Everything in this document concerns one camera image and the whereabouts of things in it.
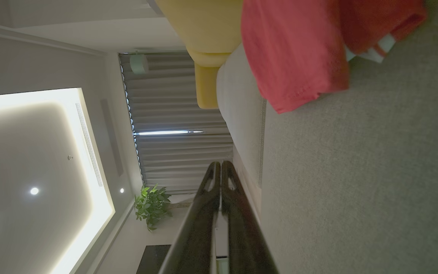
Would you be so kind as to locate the black cabinet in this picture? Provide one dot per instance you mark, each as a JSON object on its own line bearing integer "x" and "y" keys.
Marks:
{"x": 154, "y": 260}

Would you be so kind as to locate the yellow sofa backrest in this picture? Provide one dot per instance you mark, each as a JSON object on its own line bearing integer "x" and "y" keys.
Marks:
{"x": 203, "y": 23}

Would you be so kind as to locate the green potted plant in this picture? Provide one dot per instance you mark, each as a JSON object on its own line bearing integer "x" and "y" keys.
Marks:
{"x": 152, "y": 205}

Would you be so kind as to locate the pale green pendant lamp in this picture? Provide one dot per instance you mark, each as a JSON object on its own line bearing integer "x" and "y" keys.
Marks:
{"x": 139, "y": 64}

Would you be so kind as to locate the grey pleated curtain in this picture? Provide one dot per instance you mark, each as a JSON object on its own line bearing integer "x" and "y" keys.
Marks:
{"x": 173, "y": 95}

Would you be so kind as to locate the grey sofa seat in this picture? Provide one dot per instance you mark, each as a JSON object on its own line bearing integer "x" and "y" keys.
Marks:
{"x": 356, "y": 171}

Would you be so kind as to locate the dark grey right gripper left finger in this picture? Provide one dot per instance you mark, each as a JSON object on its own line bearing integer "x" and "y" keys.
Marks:
{"x": 194, "y": 236}

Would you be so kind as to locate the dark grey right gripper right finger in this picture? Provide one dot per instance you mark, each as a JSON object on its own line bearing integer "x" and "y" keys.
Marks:
{"x": 243, "y": 236}

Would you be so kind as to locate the window behind curtain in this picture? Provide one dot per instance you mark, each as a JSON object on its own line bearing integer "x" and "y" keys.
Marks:
{"x": 165, "y": 132}

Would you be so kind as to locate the red Bulls 23 jersey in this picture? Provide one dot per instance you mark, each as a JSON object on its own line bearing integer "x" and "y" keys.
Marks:
{"x": 295, "y": 49}

